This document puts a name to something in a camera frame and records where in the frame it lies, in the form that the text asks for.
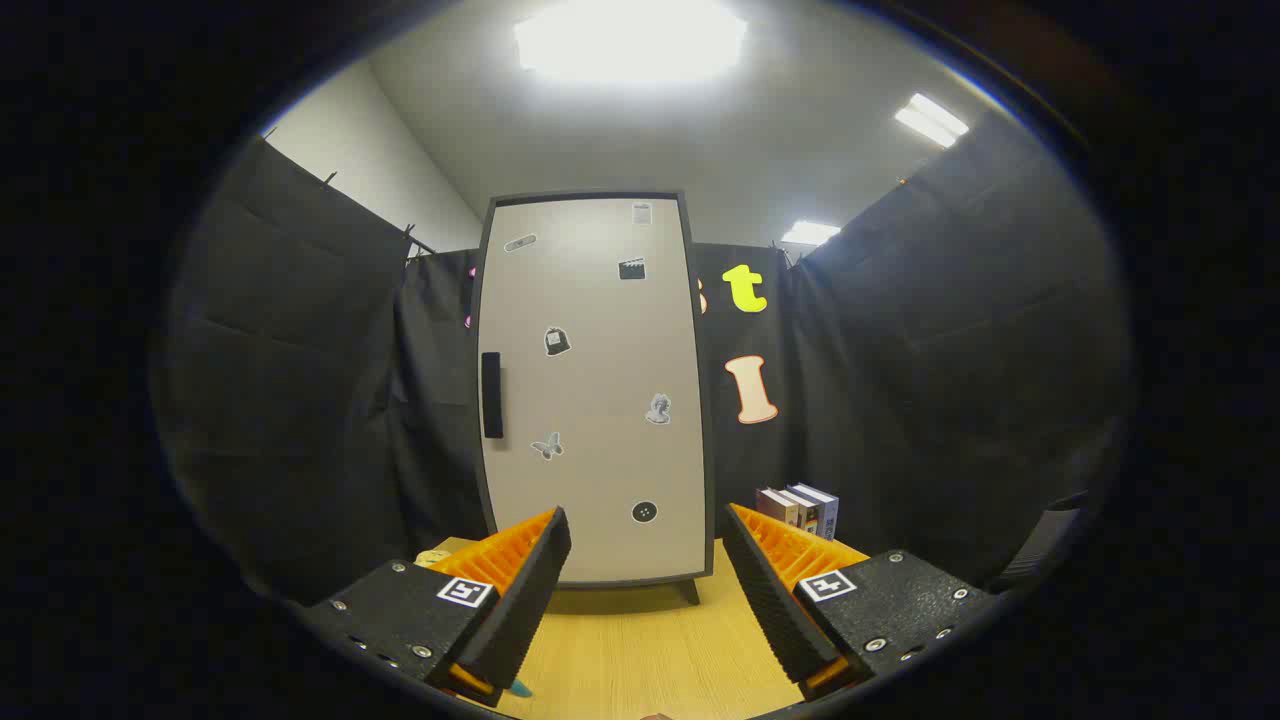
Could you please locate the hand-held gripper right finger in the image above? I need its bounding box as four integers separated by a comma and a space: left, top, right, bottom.
722, 503, 1001, 703

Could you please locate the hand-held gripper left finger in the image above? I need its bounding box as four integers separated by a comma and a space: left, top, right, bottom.
300, 505, 573, 709

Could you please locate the black door handle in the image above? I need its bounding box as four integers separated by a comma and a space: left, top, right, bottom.
481, 351, 504, 440

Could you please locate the dark grey cabinet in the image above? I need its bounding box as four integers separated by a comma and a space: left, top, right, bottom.
470, 190, 716, 606

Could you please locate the blue grey book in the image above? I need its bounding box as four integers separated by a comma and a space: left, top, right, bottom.
790, 483, 839, 541

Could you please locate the dark grey curved object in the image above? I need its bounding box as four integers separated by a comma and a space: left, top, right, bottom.
990, 490, 1091, 591

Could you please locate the black backdrop cloth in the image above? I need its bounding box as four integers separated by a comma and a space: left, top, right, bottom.
160, 110, 1131, 601

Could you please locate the long ceiling light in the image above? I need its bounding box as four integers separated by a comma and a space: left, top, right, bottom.
895, 93, 969, 149

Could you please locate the large ceiling light panel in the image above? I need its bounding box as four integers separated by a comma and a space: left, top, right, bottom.
515, 0, 749, 83

